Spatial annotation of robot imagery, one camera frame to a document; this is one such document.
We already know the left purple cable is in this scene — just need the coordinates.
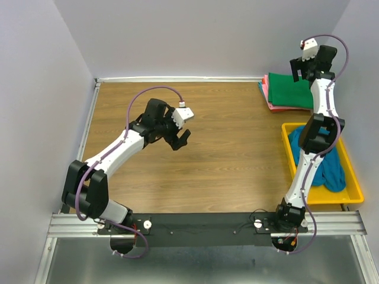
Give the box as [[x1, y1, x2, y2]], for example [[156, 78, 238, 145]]
[[75, 85, 186, 260]]

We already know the pink folded t shirt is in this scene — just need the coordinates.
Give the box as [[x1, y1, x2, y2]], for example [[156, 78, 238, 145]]
[[263, 75, 309, 112]]

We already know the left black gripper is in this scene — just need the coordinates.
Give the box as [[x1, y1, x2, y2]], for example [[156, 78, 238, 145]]
[[155, 107, 191, 150]]

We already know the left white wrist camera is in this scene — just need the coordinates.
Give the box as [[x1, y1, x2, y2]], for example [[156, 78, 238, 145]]
[[171, 101, 194, 130]]

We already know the blue crumpled t shirt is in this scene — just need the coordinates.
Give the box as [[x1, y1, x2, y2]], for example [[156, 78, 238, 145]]
[[288, 125, 346, 192]]

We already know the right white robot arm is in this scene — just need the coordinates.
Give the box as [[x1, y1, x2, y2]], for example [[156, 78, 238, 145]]
[[272, 39, 345, 232]]

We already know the teal folded t shirt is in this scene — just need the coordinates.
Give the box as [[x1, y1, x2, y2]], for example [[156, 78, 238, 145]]
[[258, 81, 268, 103]]

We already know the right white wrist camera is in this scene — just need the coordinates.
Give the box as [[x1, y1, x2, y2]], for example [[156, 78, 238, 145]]
[[300, 38, 319, 62]]

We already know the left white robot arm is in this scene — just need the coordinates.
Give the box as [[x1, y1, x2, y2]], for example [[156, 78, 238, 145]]
[[62, 99, 194, 234]]

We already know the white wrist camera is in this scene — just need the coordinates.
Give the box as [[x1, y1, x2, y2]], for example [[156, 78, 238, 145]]
[[300, 38, 319, 62], [171, 101, 194, 130]]

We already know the green t shirt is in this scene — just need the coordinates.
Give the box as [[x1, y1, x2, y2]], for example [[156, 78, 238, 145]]
[[268, 73, 313, 109]]

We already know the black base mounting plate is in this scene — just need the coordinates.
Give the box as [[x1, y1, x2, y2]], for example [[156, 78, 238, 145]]
[[98, 211, 308, 253]]

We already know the aluminium frame rail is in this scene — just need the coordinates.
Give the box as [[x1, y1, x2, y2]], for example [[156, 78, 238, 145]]
[[37, 82, 378, 283]]

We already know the yellow plastic bin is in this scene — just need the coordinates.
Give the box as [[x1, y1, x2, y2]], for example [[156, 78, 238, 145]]
[[281, 122, 364, 205]]

